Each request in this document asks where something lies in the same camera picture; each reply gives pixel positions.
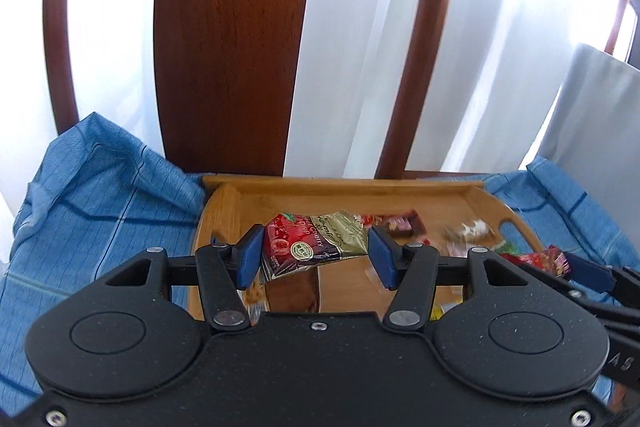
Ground clear pink-edged snack packet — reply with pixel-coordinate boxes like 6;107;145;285
240;277;266;323

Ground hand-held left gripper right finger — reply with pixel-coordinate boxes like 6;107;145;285
368;227;538;333

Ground maroon and gold candy packet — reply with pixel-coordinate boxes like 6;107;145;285
260;210;370;283

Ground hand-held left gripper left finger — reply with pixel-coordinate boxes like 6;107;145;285
102;223;264;334

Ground brown chocolate bar packet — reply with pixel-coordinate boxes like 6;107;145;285
387;211;426;237

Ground red candy wrapper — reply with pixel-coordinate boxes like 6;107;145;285
517;246;572;277

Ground brown wooden chair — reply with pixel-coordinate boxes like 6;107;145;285
42;0;461;180

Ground clear nut packet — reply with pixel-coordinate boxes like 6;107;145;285
442;219;496;244

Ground wooden tray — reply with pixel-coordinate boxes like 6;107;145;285
192;174;548;323

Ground white curtain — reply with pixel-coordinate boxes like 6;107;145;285
0;0;626;218

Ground white covered chair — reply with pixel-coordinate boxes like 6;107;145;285
520;43;640;228

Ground blue checked tablecloth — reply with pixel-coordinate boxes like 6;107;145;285
0;112;640;408

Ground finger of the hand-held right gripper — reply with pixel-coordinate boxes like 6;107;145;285
502;255;640;333
565;253;640;303

